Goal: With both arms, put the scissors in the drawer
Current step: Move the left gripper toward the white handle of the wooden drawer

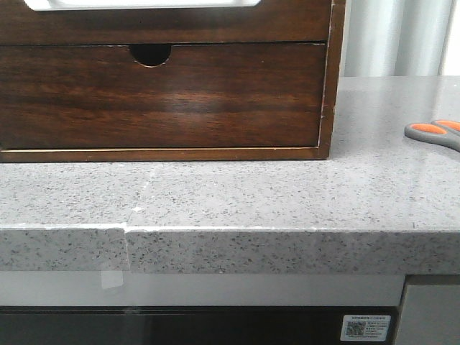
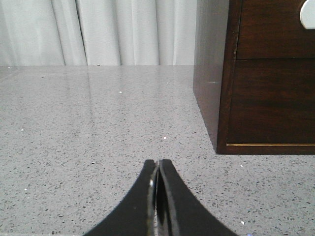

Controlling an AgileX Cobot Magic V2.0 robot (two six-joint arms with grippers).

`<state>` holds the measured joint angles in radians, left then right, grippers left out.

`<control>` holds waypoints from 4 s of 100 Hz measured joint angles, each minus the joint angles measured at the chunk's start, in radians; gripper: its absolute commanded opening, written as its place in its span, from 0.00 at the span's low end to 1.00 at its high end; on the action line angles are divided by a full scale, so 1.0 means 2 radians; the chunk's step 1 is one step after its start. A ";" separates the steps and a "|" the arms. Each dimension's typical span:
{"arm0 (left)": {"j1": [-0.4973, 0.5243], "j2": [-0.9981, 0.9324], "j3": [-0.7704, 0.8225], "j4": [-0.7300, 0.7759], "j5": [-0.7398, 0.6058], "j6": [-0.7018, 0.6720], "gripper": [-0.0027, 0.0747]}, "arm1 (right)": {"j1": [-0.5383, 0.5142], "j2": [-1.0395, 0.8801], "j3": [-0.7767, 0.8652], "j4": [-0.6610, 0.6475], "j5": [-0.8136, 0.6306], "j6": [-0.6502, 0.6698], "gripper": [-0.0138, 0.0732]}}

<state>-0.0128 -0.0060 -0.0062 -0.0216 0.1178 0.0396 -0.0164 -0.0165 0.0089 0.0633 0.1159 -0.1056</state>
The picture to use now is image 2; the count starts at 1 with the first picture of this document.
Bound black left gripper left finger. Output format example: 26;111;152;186
85;160;158;236

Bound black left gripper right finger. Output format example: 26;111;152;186
157;159;236;236

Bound dark wooden drawer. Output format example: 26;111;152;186
237;0;315;59
227;59;315;144

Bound white drawer handle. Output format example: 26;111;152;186
300;0;315;30

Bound dark wooden drawer cabinet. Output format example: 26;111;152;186
193;0;315;154

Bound white curtain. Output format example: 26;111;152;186
0;0;197;66

